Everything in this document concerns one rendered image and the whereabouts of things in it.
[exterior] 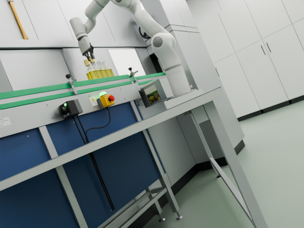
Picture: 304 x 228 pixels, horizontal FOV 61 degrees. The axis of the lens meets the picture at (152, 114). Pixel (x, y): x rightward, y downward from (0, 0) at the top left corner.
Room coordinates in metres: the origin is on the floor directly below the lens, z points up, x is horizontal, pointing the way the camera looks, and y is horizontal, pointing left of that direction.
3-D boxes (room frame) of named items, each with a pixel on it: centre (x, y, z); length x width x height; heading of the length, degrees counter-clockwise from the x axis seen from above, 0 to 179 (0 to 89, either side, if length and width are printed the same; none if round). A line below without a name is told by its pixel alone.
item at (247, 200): (1.72, -0.25, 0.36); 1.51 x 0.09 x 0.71; 175
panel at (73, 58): (2.30, 0.17, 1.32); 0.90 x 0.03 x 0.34; 144
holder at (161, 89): (2.08, -0.09, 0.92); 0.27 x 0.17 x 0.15; 54
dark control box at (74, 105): (1.41, 0.40, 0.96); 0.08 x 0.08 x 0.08; 54
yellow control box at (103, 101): (1.64, 0.23, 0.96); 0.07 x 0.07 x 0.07; 54
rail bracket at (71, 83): (1.52, 0.35, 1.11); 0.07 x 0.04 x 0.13; 54
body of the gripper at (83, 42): (1.94, 0.26, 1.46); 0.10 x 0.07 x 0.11; 53
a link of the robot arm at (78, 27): (1.94, 0.25, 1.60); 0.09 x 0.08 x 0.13; 153
